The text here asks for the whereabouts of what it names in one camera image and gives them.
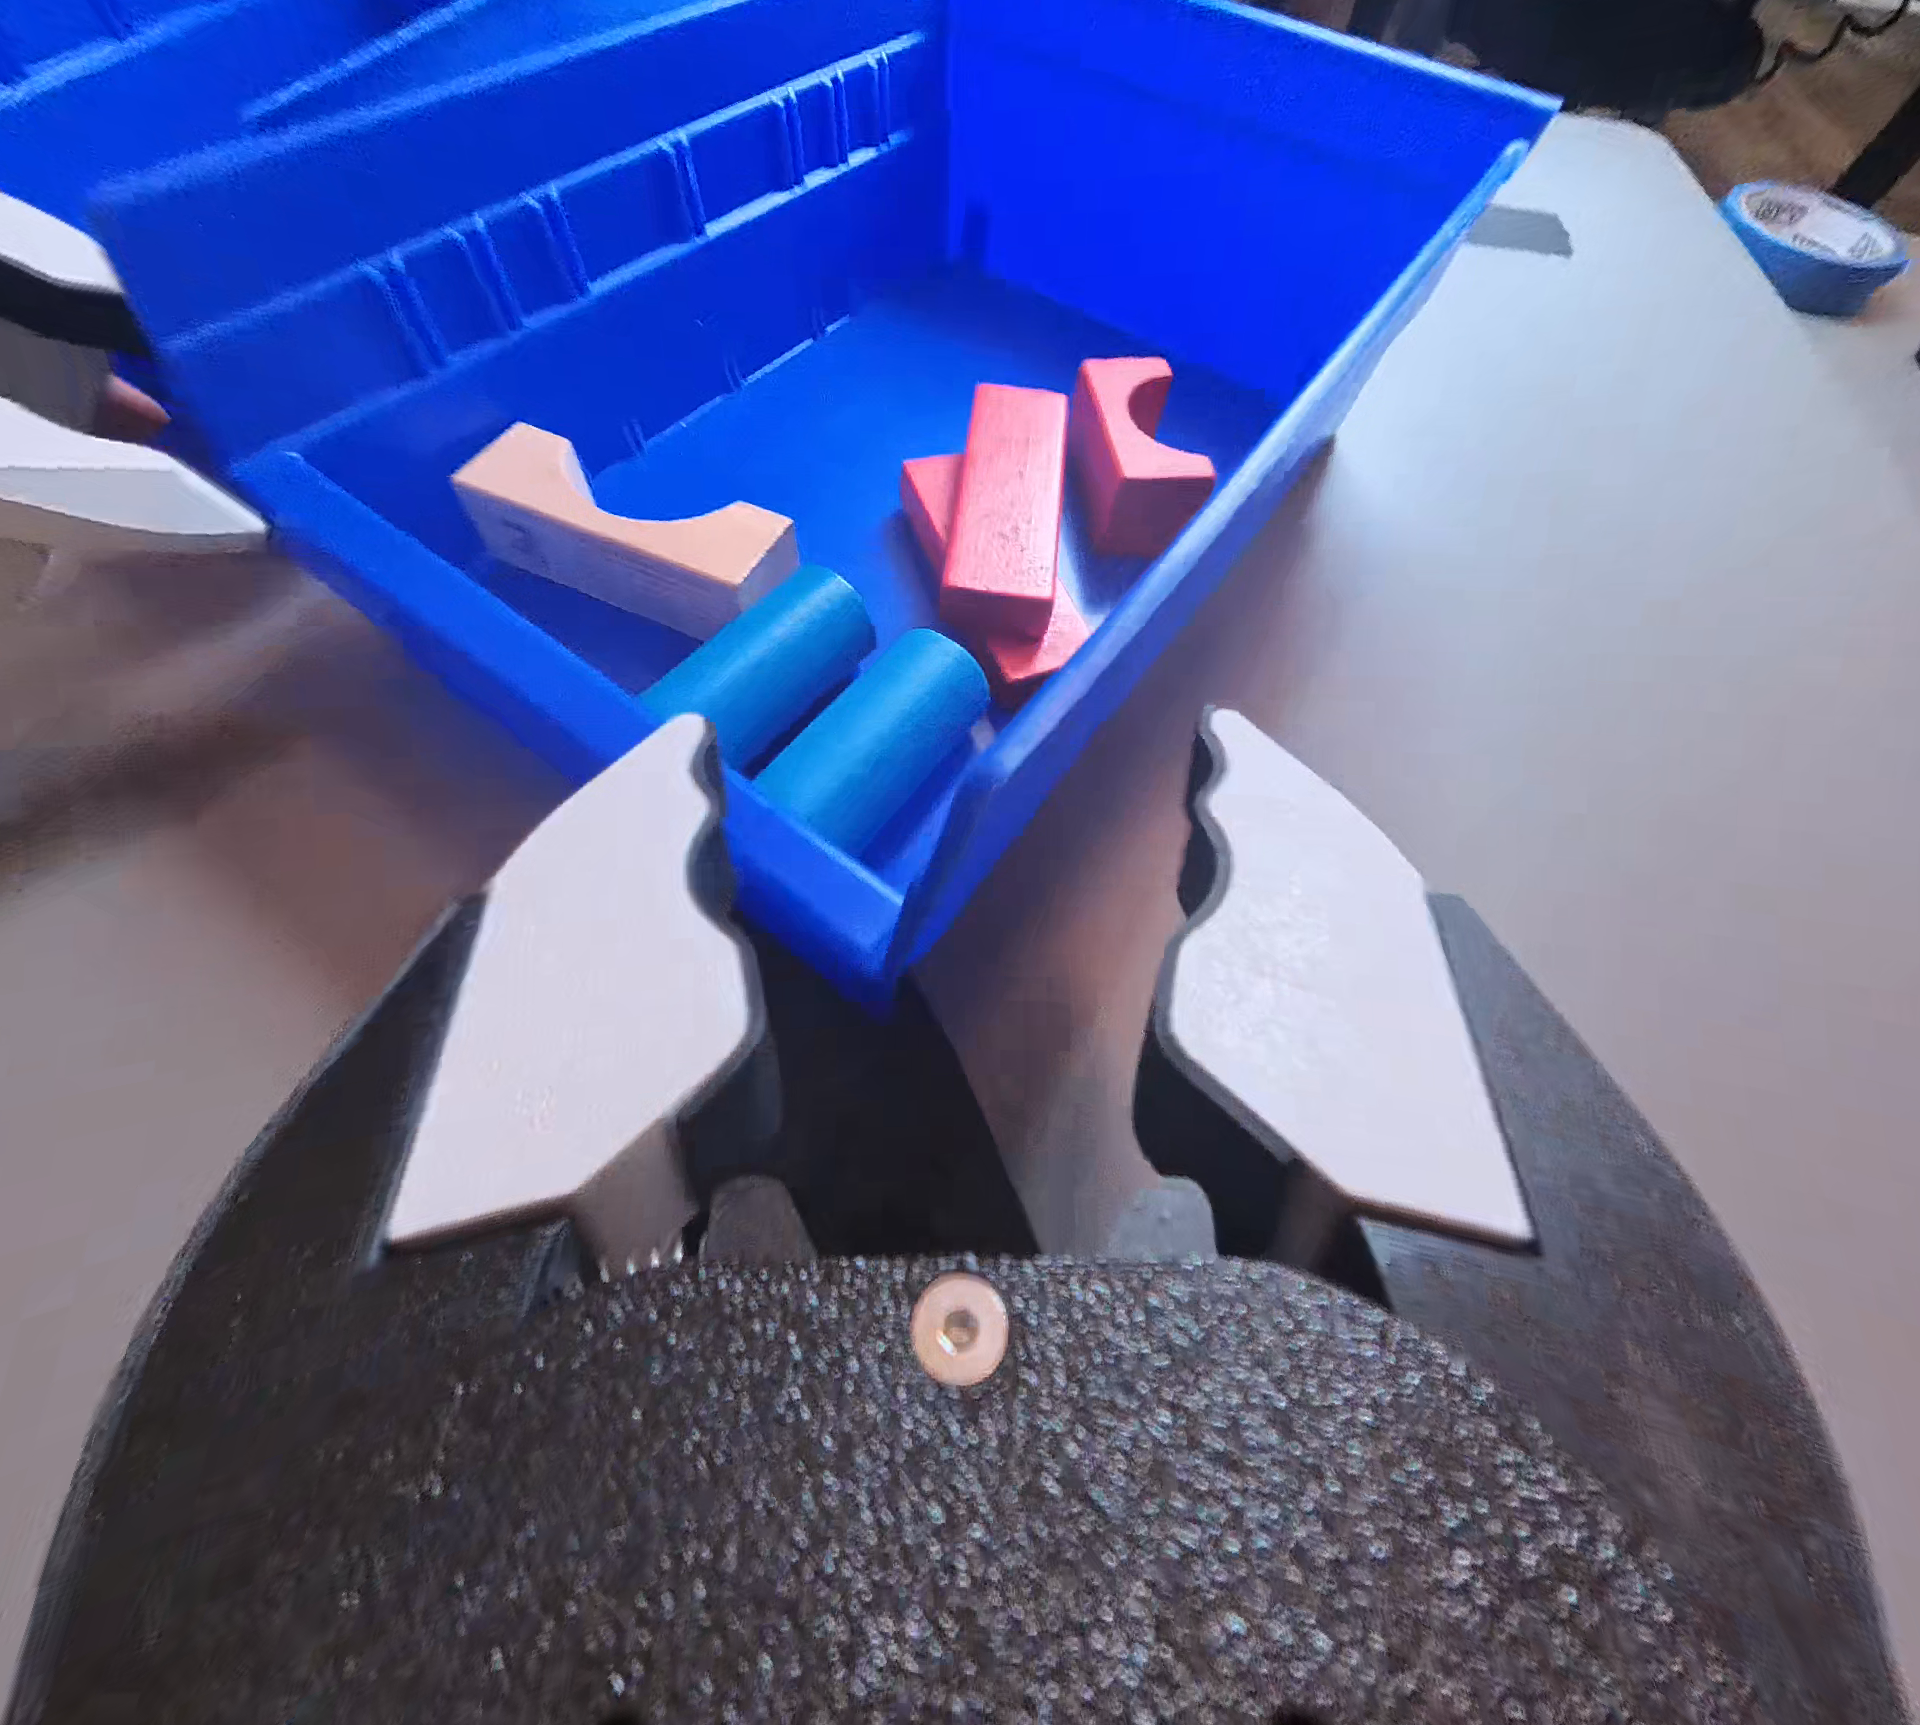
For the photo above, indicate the blue tape roll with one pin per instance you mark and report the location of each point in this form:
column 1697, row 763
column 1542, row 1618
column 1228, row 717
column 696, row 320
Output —
column 1817, row 240

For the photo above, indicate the teal wooden cylinder block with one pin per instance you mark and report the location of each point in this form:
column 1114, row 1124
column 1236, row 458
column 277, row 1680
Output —
column 876, row 737

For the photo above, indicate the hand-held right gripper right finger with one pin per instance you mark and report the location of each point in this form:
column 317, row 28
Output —
column 1337, row 1004

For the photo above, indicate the red wooden arch block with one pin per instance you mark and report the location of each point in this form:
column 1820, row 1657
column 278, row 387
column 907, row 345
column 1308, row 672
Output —
column 1135, row 481

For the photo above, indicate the pale wooden arch block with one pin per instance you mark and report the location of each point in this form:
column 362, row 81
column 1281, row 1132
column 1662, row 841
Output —
column 600, row 541

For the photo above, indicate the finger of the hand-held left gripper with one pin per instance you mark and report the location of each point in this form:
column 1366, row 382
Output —
column 107, row 491
column 55, row 300

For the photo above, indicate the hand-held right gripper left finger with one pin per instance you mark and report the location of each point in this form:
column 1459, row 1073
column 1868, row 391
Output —
column 586, row 1004

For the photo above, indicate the blue wooden cylinder block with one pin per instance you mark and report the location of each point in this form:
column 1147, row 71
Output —
column 757, row 661

